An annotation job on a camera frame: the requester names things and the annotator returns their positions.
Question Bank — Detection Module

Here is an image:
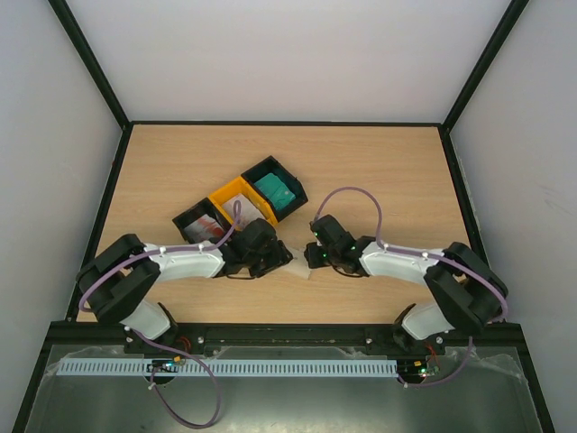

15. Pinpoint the beige card holder wallet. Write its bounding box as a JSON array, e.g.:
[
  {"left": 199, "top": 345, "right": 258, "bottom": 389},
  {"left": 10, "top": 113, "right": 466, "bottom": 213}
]
[{"left": 282, "top": 246, "right": 311, "bottom": 280}]

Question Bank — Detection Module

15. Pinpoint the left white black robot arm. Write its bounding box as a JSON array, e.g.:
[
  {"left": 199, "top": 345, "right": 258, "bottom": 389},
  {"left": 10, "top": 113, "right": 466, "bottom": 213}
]
[{"left": 77, "top": 218, "right": 293, "bottom": 340}]

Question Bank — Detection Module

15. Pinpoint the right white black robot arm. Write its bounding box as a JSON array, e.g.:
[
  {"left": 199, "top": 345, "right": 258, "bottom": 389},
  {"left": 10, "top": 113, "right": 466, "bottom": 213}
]
[{"left": 305, "top": 215, "right": 508, "bottom": 354}]

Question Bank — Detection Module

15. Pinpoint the red patterned card stack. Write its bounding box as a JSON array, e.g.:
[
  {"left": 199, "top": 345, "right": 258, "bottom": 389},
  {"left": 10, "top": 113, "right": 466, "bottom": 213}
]
[{"left": 184, "top": 214, "right": 224, "bottom": 244}]

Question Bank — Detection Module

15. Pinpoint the green card stack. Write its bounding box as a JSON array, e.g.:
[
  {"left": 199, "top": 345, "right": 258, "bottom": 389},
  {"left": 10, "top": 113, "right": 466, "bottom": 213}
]
[{"left": 255, "top": 173, "right": 296, "bottom": 211}]

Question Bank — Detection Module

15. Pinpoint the black bin with red cards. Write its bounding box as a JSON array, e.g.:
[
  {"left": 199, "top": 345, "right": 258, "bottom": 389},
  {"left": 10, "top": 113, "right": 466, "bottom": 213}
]
[{"left": 172, "top": 198, "right": 231, "bottom": 244}]

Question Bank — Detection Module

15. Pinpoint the black bin with green cards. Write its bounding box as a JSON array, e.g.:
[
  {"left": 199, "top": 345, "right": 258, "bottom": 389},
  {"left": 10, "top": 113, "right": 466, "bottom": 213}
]
[{"left": 242, "top": 156, "right": 308, "bottom": 222}]

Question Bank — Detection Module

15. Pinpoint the yellow bin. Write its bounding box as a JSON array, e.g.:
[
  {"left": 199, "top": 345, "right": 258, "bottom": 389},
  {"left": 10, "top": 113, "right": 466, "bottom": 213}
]
[{"left": 208, "top": 176, "right": 278, "bottom": 229}]

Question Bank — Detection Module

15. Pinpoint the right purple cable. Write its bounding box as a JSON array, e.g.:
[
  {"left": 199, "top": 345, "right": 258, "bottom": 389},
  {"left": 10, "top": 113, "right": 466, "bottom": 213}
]
[{"left": 315, "top": 186, "right": 510, "bottom": 389}]

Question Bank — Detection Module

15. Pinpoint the purple cable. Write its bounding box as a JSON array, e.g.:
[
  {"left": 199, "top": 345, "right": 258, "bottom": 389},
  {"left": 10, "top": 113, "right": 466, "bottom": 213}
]
[
  {"left": 315, "top": 186, "right": 510, "bottom": 389},
  {"left": 78, "top": 200, "right": 243, "bottom": 428}
]

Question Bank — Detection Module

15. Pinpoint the light blue slotted cable duct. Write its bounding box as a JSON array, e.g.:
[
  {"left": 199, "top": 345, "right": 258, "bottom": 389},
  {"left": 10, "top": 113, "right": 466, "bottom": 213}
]
[{"left": 56, "top": 358, "right": 398, "bottom": 378}]

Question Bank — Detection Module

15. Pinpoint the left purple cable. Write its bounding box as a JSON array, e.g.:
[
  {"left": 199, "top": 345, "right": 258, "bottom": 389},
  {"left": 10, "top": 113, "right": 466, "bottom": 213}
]
[{"left": 78, "top": 200, "right": 243, "bottom": 428}]

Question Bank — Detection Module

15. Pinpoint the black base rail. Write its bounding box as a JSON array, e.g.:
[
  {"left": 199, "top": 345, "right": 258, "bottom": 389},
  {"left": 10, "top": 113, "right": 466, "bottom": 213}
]
[{"left": 47, "top": 320, "right": 524, "bottom": 357}]

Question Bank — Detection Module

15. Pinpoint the black aluminium frame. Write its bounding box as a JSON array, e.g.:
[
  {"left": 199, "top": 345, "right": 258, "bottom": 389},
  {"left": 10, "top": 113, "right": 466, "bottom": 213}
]
[{"left": 12, "top": 1, "right": 554, "bottom": 432}]

